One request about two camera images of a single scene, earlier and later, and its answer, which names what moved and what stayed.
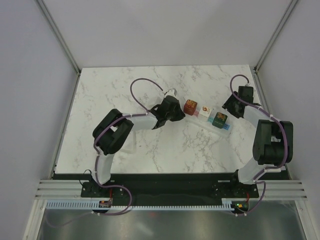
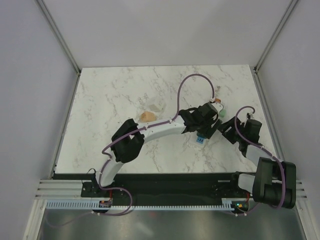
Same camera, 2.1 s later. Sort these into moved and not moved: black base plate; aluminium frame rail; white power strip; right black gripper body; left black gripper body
Moved: white power strip; right black gripper body; left black gripper body
Not moved: black base plate; aluminium frame rail
